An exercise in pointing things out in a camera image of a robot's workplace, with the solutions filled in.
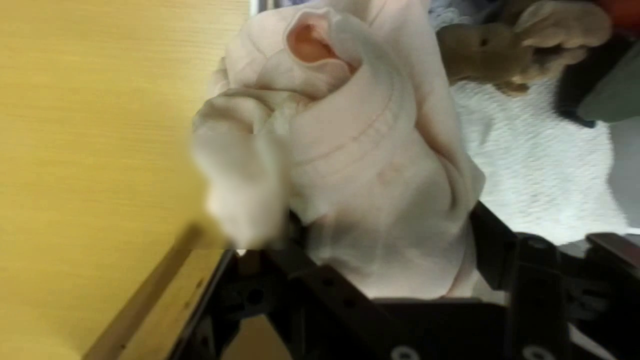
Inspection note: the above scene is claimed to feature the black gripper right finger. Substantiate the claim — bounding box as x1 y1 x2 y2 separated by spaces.
468 198 640 360

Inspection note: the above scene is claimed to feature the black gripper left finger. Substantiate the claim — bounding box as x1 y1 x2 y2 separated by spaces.
177 206 379 360

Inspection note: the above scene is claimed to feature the light pink shirt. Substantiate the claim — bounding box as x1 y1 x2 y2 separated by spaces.
190 0 488 301

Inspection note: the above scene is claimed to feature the white textured cloth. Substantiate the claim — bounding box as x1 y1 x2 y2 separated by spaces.
453 76 632 245

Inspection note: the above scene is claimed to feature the metal mount bracket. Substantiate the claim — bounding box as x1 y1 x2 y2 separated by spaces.
83 222 237 360

